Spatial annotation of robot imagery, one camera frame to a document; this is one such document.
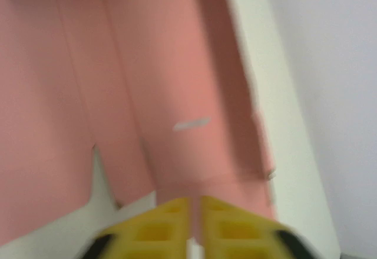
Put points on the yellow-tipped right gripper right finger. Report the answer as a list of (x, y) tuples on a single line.
[(235, 235)]

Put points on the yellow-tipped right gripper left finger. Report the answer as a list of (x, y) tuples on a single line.
[(156, 232)]

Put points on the pink cloth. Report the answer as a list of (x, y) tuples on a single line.
[(117, 79)]

